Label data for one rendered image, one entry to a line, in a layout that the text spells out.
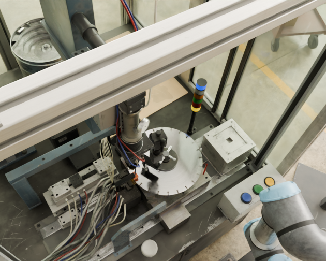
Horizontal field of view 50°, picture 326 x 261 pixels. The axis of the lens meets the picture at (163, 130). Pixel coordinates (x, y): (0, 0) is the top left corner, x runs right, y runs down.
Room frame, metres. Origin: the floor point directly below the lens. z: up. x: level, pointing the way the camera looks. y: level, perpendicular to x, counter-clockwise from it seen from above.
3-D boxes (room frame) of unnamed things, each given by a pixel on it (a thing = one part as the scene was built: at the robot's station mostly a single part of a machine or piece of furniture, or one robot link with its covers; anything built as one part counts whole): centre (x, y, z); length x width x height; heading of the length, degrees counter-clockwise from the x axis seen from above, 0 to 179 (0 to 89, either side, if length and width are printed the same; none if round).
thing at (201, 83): (0.99, -0.14, 1.14); 0.05 x 0.04 x 0.03; 40
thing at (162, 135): (0.64, 0.01, 1.17); 0.06 x 0.05 x 0.20; 121
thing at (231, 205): (0.65, -0.43, 0.82); 0.28 x 0.11 x 0.15; 130
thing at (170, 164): (0.71, -0.02, 0.96); 0.11 x 0.11 x 0.03
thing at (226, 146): (0.88, -0.32, 0.82); 0.18 x 0.18 x 0.15; 40
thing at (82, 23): (0.71, 0.19, 1.45); 0.35 x 0.07 x 0.28; 40
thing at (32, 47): (1.18, 0.61, 0.93); 0.31 x 0.31 x 0.36
